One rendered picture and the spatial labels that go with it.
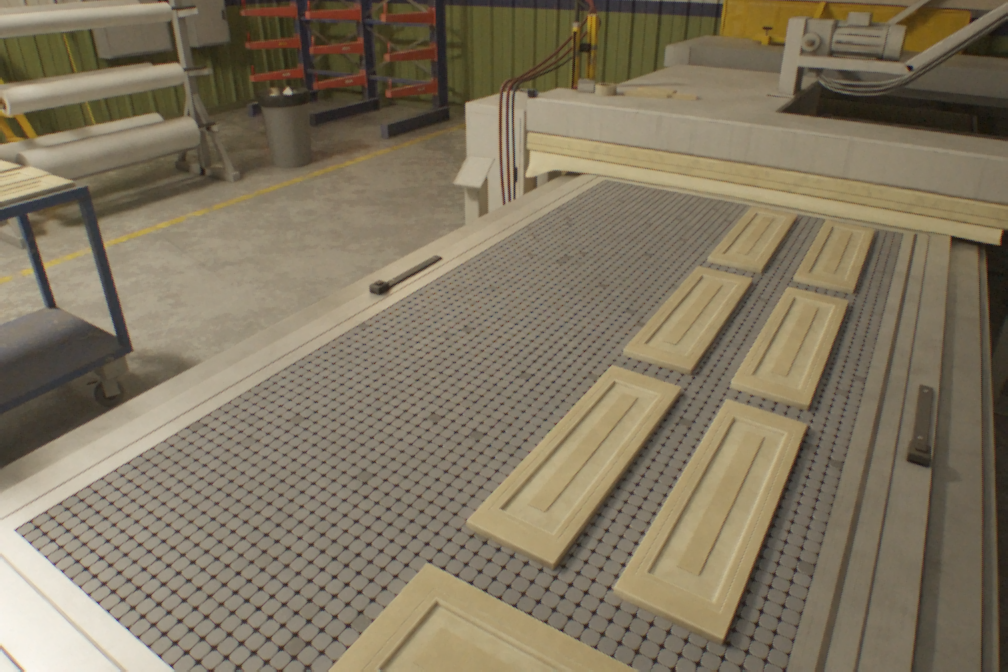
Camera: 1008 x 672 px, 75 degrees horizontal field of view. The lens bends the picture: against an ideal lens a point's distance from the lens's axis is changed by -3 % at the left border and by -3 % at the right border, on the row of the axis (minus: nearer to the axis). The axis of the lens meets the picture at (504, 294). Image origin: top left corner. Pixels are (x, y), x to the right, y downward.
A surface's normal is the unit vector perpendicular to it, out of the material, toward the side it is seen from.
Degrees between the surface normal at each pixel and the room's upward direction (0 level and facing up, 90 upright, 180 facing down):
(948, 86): 90
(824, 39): 90
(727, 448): 11
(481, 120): 90
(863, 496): 0
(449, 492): 0
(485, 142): 90
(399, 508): 0
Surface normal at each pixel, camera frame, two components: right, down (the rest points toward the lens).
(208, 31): 0.84, 0.24
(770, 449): 0.16, -0.83
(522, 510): -0.11, -0.80
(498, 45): -0.54, 0.38
